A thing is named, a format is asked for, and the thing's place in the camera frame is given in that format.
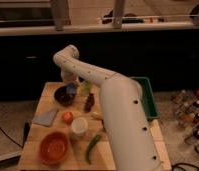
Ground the grey blue cloth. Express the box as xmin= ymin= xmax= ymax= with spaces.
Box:
xmin=32 ymin=108 xmax=58 ymax=127

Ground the pale green vegetable toy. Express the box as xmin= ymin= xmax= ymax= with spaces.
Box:
xmin=80 ymin=81 xmax=92 ymax=95

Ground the spice bottle rack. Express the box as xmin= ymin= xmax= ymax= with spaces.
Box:
xmin=171 ymin=90 xmax=199 ymax=145

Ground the black cable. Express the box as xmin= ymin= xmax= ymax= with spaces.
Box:
xmin=0 ymin=119 xmax=31 ymax=150

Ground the red tomato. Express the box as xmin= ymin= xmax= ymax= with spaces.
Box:
xmin=62 ymin=112 xmax=74 ymax=125

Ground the dark brown pinecone toy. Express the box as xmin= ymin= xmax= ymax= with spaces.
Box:
xmin=84 ymin=93 xmax=95 ymax=112

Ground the white cup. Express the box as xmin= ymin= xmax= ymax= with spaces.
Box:
xmin=71 ymin=117 xmax=88 ymax=136

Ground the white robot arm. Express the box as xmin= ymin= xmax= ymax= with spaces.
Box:
xmin=53 ymin=45 xmax=164 ymax=171

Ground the blue sponge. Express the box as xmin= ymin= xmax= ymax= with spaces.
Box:
xmin=66 ymin=83 xmax=77 ymax=95

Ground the dark purple bowl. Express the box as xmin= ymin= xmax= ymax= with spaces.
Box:
xmin=54 ymin=86 xmax=76 ymax=106

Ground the orange bowl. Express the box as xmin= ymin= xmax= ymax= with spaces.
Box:
xmin=38 ymin=131 xmax=68 ymax=165

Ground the small yellow garlic toy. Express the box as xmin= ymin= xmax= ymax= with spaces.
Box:
xmin=91 ymin=112 xmax=103 ymax=120

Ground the green tray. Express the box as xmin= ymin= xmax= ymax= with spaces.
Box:
xmin=133 ymin=77 xmax=159 ymax=121

